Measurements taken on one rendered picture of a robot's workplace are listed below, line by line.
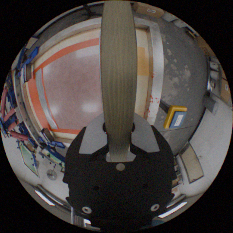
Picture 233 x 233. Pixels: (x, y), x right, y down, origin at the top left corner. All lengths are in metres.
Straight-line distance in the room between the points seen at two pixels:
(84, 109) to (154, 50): 0.32
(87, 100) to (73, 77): 0.11
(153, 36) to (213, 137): 3.31
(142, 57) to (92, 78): 0.18
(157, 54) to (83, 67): 0.23
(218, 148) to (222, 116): 1.01
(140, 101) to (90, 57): 0.23
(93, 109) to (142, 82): 0.20
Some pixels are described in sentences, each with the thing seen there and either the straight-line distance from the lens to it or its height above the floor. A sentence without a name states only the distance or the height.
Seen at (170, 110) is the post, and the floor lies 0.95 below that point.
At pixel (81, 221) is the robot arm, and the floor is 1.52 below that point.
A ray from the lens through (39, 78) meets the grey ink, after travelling 0.44.
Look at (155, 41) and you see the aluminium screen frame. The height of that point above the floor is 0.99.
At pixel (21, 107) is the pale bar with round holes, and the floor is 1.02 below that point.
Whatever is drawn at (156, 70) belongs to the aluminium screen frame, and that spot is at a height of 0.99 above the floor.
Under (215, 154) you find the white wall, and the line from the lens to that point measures 3.49.
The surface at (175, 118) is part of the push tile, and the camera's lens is 0.40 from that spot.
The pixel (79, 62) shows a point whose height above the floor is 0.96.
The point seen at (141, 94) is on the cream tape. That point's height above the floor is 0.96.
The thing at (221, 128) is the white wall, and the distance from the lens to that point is 3.26.
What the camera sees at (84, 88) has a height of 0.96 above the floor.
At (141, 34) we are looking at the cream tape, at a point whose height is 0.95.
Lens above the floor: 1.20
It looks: 57 degrees down
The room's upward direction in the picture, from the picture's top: 180 degrees clockwise
